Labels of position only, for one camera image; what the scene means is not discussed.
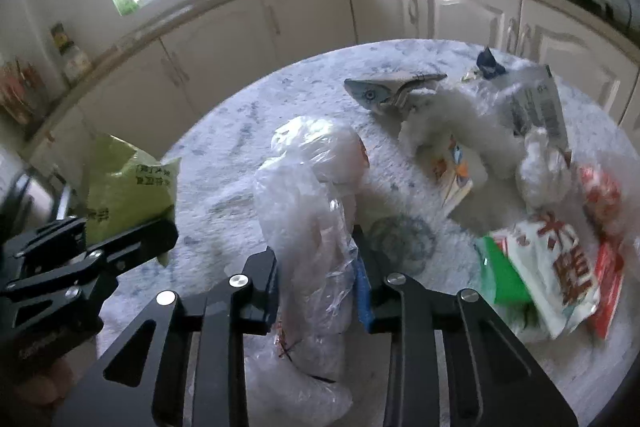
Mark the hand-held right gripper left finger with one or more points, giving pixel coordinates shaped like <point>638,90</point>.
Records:
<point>260,287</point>

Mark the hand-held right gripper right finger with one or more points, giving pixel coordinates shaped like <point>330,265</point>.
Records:
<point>361,302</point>

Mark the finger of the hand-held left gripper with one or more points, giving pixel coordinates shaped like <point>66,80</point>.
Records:
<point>140,239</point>
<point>50,234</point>

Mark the green snack packet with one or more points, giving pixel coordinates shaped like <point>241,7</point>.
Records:
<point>125,187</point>

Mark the clear plastic bag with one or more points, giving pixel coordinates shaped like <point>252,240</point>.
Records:
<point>310,187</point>

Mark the person's left hand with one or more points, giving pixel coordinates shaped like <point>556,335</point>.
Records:
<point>45,387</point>

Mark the colourful seasoning packets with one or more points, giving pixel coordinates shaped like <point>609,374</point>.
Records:
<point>20,92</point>

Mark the white packet orange print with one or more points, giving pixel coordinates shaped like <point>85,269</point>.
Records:
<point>452,172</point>

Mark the yellow label bottle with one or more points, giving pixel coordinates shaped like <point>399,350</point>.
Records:
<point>70,54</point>

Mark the white green packet red print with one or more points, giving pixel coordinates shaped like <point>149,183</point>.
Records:
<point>545,272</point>

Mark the crumpled clear plastic wrap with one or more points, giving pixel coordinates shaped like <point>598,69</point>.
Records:
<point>450,117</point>

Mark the folded paper packet eye print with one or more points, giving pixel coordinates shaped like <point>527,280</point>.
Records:
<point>372,94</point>

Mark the crumpled white plastic bag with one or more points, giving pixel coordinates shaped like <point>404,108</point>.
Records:
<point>542,172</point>

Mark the red white snack packet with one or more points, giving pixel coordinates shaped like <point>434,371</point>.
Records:
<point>600,194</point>

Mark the clear bag with white label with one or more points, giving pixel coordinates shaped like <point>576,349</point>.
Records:
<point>540,107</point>

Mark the cream kitchen base cabinets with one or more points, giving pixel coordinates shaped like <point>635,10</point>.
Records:
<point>300,22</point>

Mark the dark blue wrapper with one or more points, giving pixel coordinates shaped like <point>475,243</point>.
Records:
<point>487,63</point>

